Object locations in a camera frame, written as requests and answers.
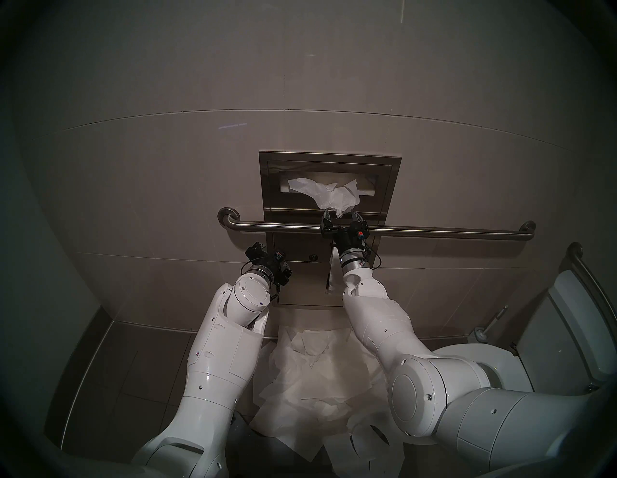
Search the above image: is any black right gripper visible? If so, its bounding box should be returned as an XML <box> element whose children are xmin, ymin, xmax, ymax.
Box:
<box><xmin>321</xmin><ymin>208</ymin><xmax>370</xmax><ymax>252</ymax></box>

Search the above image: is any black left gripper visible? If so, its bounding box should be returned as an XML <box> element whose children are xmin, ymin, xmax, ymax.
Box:
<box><xmin>244</xmin><ymin>244</ymin><xmax>293</xmax><ymax>286</ymax></box>

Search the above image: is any thin white toilet seat cover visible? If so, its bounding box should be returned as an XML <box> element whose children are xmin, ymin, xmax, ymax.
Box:
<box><xmin>288</xmin><ymin>177</ymin><xmax>361</xmax><ymax>218</ymax></box>

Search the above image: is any white toilet paper roll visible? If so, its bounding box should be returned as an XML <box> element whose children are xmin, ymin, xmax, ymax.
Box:
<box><xmin>327</xmin><ymin>247</ymin><xmax>346</xmax><ymax>293</ymax></box>

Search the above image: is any toilet brush with holder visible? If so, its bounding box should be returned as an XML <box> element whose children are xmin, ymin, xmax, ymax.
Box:
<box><xmin>474</xmin><ymin>305</ymin><xmax>509</xmax><ymax>343</ymax></box>

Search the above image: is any white seat cover with cutouts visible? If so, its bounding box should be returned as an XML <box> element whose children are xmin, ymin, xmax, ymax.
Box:
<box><xmin>322</xmin><ymin>410</ymin><xmax>405</xmax><ymax>478</ymax></box>

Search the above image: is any crumpled white paper sheet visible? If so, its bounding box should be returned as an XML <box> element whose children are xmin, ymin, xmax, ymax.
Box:
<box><xmin>280</xmin><ymin>327</ymin><xmax>355</xmax><ymax>369</ymax></box>

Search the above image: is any long steel grab bar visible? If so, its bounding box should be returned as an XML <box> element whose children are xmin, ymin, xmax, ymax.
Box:
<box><xmin>217</xmin><ymin>207</ymin><xmax>537</xmax><ymax>241</ymax></box>

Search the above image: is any pile of white paper covers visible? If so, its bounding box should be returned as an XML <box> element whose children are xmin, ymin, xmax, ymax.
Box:
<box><xmin>253</xmin><ymin>337</ymin><xmax>393</xmax><ymax>458</ymax></box>

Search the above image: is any short steel grab bar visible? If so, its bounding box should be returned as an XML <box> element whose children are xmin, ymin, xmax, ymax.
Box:
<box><xmin>566</xmin><ymin>242</ymin><xmax>617</xmax><ymax>338</ymax></box>

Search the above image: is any stainless steel wall dispenser unit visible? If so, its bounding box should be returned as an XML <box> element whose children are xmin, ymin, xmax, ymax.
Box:
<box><xmin>259</xmin><ymin>151</ymin><xmax>402</xmax><ymax>309</ymax></box>

